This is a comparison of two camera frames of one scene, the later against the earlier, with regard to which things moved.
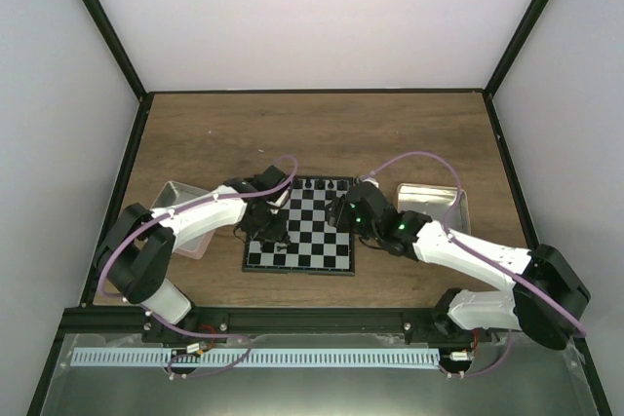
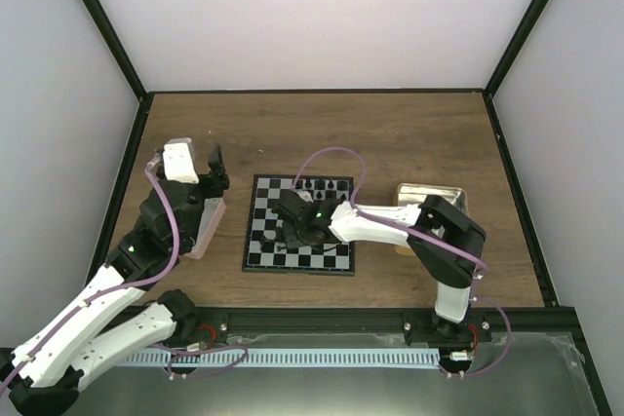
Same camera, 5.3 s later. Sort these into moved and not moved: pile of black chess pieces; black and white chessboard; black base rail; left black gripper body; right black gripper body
Moved: right black gripper body; left black gripper body
Not moved: black and white chessboard; black base rail; pile of black chess pieces
